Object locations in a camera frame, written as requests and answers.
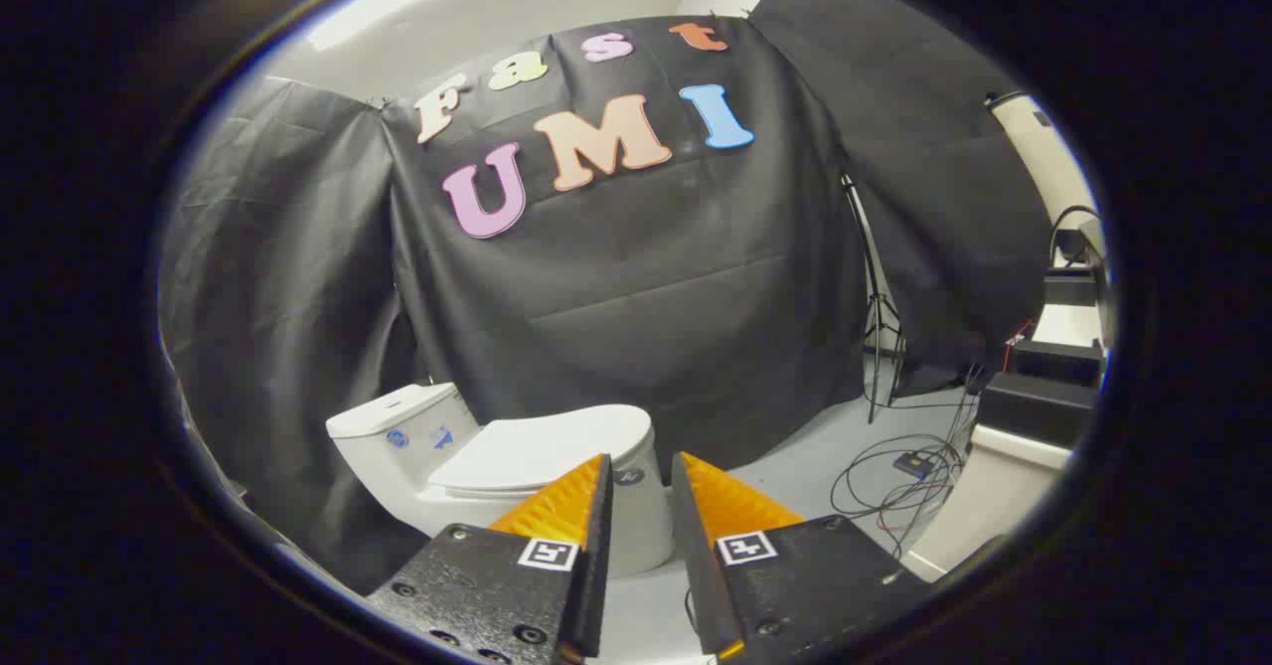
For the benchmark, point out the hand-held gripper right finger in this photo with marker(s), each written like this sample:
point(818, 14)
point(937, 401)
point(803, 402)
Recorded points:
point(693, 546)

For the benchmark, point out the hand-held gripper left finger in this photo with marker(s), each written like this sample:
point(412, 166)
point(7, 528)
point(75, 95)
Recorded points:
point(596, 546)

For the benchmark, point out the white toilet lid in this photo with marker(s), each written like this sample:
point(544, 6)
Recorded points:
point(537, 446)

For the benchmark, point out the white toilet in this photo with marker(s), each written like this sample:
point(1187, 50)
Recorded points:
point(383, 446)

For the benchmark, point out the small dark floor device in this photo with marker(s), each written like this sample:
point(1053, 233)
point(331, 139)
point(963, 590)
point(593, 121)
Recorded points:
point(912, 464)

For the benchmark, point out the black backdrop cloth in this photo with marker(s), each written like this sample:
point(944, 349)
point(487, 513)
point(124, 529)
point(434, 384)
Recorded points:
point(646, 277)

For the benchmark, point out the black tripod stand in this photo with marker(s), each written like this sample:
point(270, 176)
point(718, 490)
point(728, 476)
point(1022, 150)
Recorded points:
point(883, 332)

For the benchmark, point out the white cabinet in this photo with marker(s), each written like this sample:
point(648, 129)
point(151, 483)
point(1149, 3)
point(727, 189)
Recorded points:
point(994, 496)

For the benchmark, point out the large black box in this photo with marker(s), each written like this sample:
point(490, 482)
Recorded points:
point(1038, 409)

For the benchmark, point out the flat black box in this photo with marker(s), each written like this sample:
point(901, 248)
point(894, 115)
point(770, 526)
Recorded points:
point(1058, 362)

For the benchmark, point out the small black box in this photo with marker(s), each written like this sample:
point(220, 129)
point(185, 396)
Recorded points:
point(1071, 289)

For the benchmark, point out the white cylindrical appliance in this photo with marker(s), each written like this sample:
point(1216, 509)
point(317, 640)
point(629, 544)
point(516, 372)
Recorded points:
point(1043, 153)

